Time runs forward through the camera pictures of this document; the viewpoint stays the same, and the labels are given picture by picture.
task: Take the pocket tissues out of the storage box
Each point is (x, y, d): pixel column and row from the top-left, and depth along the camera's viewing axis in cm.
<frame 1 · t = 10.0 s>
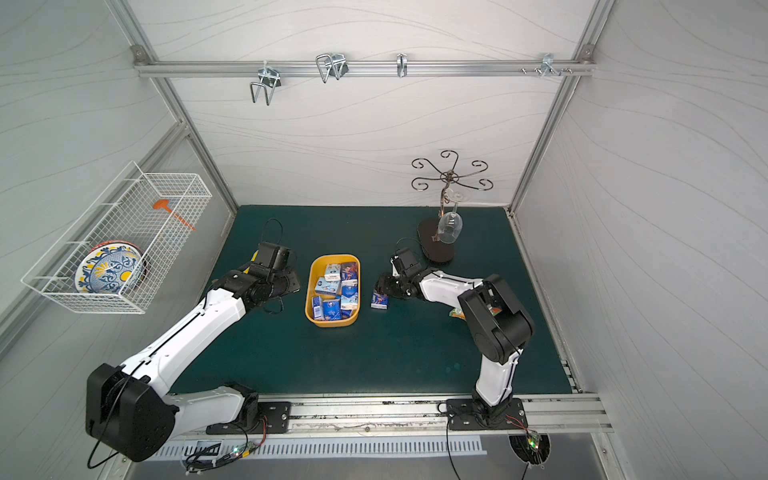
left hand: (293, 280, 83), fingers open
right hand: (380, 285, 94), fingers open
yellow plastic storage box: (317, 270, 100), point 4 cm above the table
black metal glass stand: (430, 234, 113), point 2 cm above the table
clear wine glass: (450, 225, 88), point 24 cm above the table
purple anime tissue pack: (379, 300, 95), point 3 cm above the table
light blue tissue pack: (333, 273, 98), point 6 cm above the table
dark purple tissue pack: (349, 278, 95), point 7 cm above the table
light blue anime tissue pack: (323, 286, 97), point 4 cm above the table
blue Tempo tissue pack: (332, 309, 89), point 6 cm above the table

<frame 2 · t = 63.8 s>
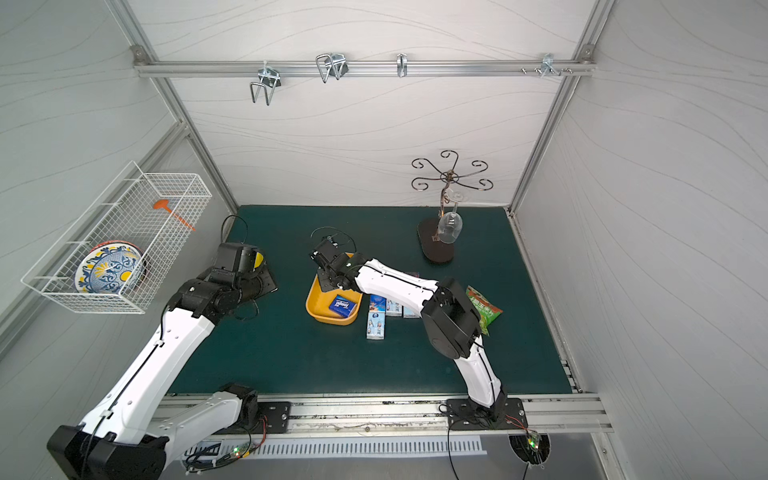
left hand: (269, 278, 76), fingers open
right hand: (328, 274, 87), fingers closed
light blue anime tissue pack: (376, 323, 89), point 3 cm above the table
blue Tempo tissue pack: (342, 306, 92), point 4 cm above the table
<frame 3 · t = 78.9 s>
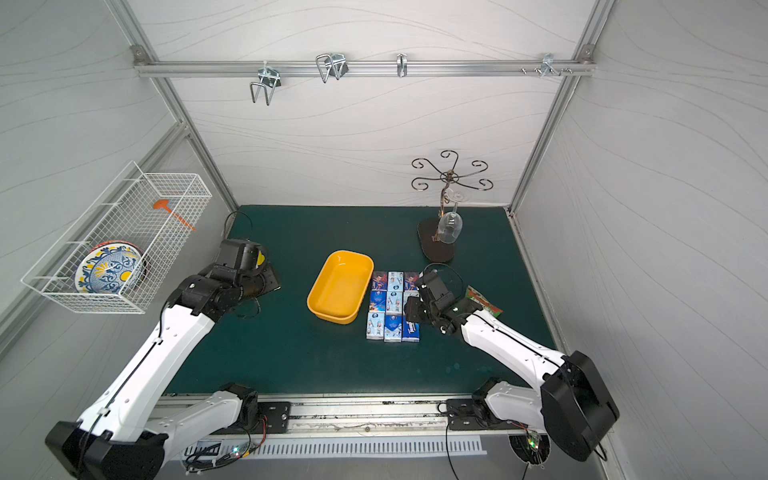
left hand: (274, 276, 75), fingers open
right hand: (410, 306, 84), fingers open
blue Tempo tissue pack: (411, 331, 88), point 3 cm above the table
blue white tissue pack: (393, 328, 88), point 4 cm above the table
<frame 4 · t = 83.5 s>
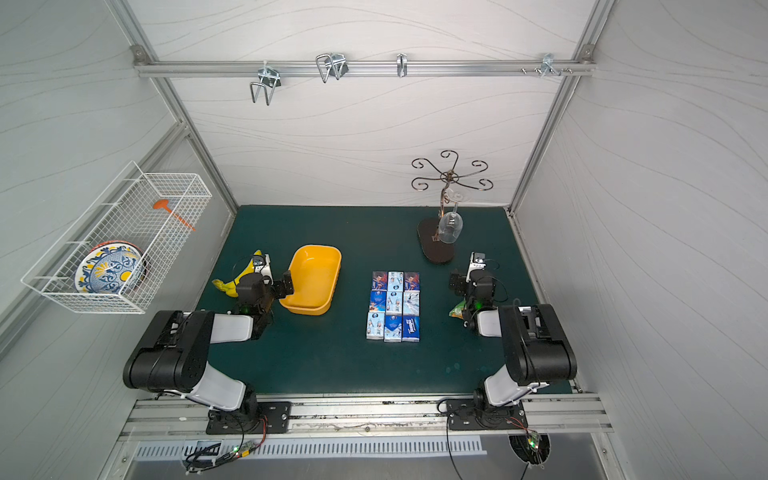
left hand: (274, 273, 94), fingers open
right hand: (472, 269, 95), fingers open
yellow plastic storage box: (315, 271, 103), point 2 cm above the table
